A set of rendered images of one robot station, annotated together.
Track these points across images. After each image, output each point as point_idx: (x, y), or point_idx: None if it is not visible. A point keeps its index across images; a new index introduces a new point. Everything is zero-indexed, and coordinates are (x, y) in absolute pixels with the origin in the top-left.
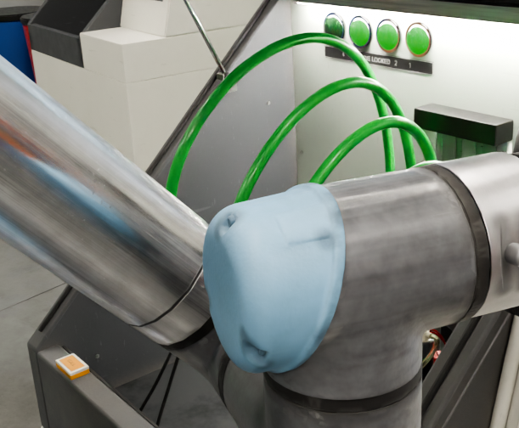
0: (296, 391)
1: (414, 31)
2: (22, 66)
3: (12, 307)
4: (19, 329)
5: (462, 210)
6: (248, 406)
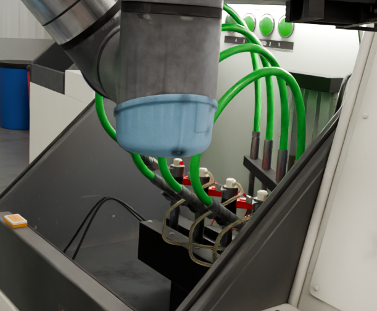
0: (136, 0)
1: (284, 20)
2: (22, 100)
3: None
4: None
5: None
6: (111, 55)
